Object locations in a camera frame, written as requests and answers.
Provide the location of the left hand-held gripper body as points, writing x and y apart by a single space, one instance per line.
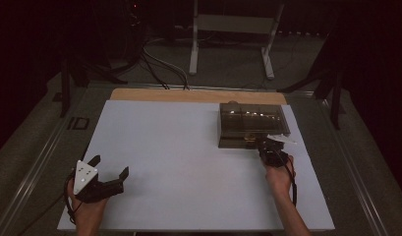
84 175

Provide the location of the person's left hand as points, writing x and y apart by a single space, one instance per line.
88 213

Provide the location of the aluminium floor rail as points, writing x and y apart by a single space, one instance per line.
41 162
352 170

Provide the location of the person's right hand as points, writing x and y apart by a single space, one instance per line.
280 180

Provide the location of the smoky transparent drawer organizer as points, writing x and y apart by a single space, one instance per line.
251 121

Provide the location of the grey metal stand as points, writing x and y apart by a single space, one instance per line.
234 23

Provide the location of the black tripod stand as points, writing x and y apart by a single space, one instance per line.
65 91
336 98

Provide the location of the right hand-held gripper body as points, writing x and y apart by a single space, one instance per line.
274 155

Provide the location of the dark equipment with red light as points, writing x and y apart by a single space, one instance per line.
134 19

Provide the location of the white table mat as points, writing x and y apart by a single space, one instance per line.
172 147

